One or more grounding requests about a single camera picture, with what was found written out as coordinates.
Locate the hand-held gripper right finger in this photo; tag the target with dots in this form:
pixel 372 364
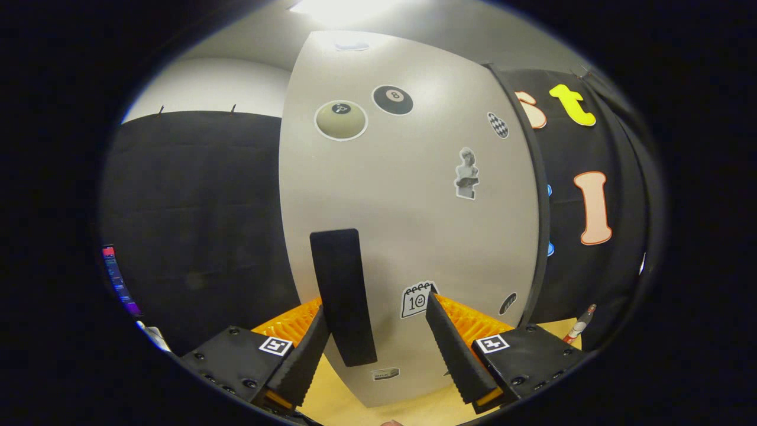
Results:
pixel 452 355

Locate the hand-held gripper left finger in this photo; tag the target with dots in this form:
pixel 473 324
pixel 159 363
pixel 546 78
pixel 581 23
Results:
pixel 304 367

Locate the grey shoe cabinet door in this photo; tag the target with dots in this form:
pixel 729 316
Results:
pixel 408 225

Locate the dark grey shoe cabinet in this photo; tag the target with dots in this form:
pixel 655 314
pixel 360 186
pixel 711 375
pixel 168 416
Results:
pixel 543 225

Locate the red and white bottle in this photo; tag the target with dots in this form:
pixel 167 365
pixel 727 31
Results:
pixel 578 325

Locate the black backdrop cloth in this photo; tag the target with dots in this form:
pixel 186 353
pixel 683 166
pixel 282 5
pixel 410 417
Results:
pixel 201 225

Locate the colourful screen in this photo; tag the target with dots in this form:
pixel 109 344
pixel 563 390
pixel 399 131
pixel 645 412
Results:
pixel 118 281

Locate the large ceiling light panel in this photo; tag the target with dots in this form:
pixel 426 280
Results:
pixel 343 7

